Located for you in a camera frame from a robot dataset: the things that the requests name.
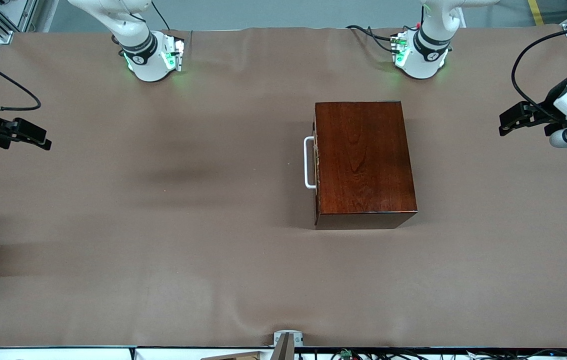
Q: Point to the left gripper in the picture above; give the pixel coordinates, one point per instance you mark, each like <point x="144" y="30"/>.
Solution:
<point x="554" y="101"/>

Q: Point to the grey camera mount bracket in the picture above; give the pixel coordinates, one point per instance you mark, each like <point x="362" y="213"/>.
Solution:
<point x="288" y="345"/>

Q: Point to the yellow floor tape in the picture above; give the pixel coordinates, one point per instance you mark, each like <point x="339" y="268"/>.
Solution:
<point x="535" y="10"/>

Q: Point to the brown wooden board piece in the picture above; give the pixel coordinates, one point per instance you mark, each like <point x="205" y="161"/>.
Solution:
<point x="243" y="356"/>

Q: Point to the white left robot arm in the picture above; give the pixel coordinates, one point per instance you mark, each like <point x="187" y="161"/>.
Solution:
<point x="431" y="60"/>

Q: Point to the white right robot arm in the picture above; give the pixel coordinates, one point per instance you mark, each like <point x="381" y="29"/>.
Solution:
<point x="146" y="67"/>

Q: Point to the white base box green light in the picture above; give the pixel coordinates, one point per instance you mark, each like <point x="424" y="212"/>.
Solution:
<point x="399" y="50"/>
<point x="173" y="55"/>

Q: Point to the dark red-brown wooden cabinet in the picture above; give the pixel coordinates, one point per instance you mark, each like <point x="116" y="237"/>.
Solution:
<point x="363" y="160"/>

